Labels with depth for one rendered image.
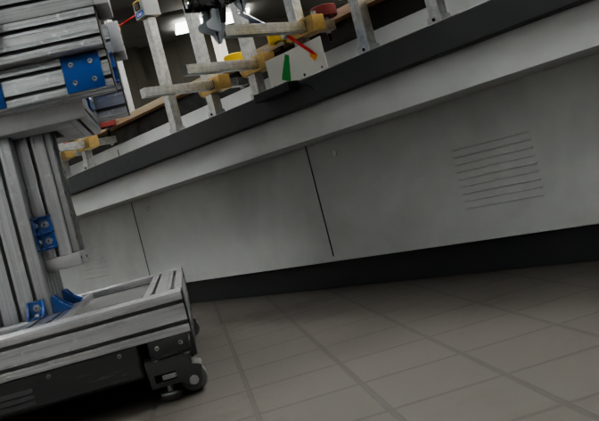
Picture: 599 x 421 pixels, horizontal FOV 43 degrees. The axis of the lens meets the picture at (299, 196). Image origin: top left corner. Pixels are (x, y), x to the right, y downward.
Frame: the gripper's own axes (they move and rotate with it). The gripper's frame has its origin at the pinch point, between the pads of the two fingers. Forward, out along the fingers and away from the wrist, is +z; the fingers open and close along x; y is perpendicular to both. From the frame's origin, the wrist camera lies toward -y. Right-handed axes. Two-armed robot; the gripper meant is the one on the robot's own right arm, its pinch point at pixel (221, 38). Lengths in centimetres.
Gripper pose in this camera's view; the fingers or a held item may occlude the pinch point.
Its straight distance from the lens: 212.2
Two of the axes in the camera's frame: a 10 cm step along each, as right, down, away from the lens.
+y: -7.2, 1.9, -6.7
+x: 6.5, -1.6, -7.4
